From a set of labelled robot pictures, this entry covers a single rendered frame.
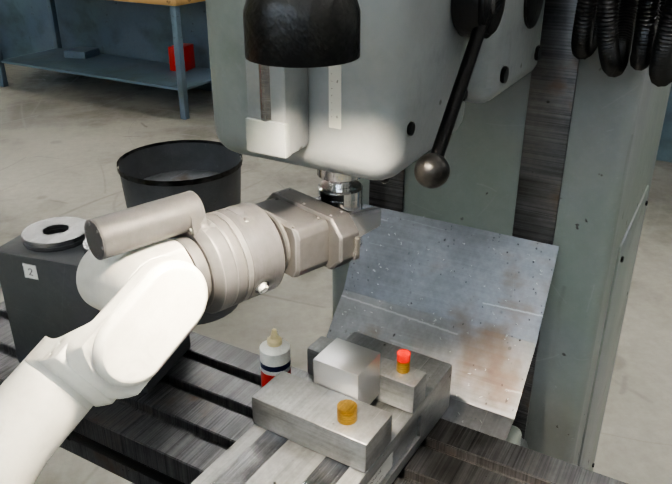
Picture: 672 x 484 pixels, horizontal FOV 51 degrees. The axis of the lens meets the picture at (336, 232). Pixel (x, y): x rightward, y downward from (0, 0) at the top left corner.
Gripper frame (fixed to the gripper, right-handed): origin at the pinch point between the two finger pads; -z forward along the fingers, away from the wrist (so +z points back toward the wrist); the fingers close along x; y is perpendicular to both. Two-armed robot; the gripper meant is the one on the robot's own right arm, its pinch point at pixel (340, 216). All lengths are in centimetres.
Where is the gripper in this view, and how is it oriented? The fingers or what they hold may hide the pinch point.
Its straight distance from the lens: 74.7
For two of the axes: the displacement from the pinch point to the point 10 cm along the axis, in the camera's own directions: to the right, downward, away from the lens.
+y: -0.1, 9.1, 4.2
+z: -7.3, 2.8, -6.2
